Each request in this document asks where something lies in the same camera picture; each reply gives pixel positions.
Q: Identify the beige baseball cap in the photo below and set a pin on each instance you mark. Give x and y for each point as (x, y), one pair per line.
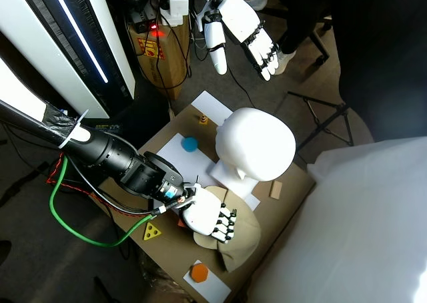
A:
(243, 239)

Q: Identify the large white paper sheet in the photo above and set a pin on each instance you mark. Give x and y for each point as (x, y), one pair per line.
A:
(173, 163)

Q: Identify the white standing light panel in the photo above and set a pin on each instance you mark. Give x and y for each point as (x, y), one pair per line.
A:
(43, 49)

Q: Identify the white power adapter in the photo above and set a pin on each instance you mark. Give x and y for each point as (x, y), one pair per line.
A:
(178, 4)

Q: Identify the orange hexagon block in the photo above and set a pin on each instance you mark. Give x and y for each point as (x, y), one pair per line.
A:
(199, 273)

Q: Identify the black tripod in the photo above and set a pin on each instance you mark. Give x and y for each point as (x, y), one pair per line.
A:
(345, 107)

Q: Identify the tan wooden rectangular block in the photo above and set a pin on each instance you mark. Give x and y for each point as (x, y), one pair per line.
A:
(276, 189)

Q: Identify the brick red block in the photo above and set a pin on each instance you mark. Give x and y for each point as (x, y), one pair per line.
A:
(181, 223)

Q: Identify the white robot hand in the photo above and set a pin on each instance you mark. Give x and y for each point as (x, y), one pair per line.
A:
(203, 213)
(240, 16)

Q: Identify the yellow triangle block with holes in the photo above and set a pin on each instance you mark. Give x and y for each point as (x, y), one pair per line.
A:
(148, 234)

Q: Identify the brown cardboard board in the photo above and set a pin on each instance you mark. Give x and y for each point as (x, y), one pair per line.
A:
(166, 246)

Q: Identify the person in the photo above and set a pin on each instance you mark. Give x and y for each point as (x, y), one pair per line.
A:
(367, 49)

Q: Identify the white backdrop cloth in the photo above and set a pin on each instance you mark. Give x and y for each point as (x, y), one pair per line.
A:
(350, 233)

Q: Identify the white mannequin head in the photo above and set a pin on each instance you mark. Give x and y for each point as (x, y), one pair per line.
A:
(257, 143)

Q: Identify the blue round disc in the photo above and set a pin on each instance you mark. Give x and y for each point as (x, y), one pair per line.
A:
(190, 144)

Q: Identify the black power supply box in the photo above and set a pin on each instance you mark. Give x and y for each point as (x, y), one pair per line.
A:
(141, 24)

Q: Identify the brown cardboard box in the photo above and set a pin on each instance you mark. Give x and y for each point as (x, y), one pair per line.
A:
(166, 66)

